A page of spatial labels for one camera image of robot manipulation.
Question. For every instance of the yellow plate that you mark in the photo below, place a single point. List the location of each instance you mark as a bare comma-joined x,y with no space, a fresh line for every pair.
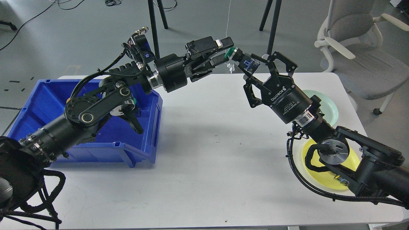
325,180

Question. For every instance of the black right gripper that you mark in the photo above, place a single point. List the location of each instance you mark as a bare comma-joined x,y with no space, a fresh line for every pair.
280,92

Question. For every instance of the grey office chair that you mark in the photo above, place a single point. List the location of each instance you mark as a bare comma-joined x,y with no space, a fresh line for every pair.
350,40

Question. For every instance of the pale green plate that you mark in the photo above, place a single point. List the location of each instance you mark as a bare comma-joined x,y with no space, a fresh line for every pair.
328,107

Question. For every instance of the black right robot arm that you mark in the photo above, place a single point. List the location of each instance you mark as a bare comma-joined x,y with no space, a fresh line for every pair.
372,171

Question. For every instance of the black stand leg left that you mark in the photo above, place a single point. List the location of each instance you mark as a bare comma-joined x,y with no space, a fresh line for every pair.
153,24

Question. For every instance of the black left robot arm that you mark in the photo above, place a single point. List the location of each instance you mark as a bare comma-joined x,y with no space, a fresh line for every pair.
28,188

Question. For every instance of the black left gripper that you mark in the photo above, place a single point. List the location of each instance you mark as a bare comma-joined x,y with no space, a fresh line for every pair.
171,67

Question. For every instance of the blue plastic bin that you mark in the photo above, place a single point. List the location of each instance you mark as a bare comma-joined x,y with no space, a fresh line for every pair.
116,141

